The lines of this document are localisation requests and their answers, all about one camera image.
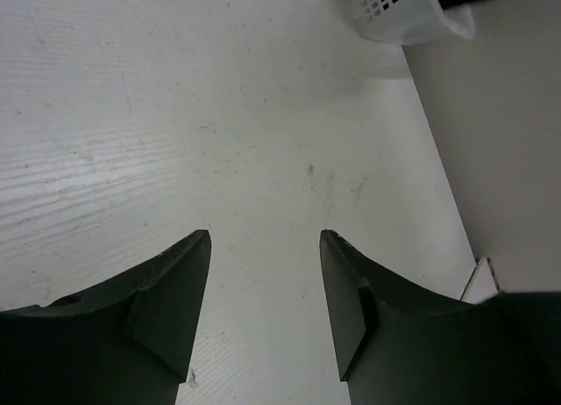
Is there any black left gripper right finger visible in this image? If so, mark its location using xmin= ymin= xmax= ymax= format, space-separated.
xmin=319 ymin=230 xmax=560 ymax=404

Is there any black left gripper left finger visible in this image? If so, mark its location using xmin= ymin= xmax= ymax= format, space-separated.
xmin=1 ymin=230 xmax=211 ymax=404

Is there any white plastic laundry basket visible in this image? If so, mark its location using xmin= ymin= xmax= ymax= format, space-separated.
xmin=333 ymin=0 xmax=475 ymax=46

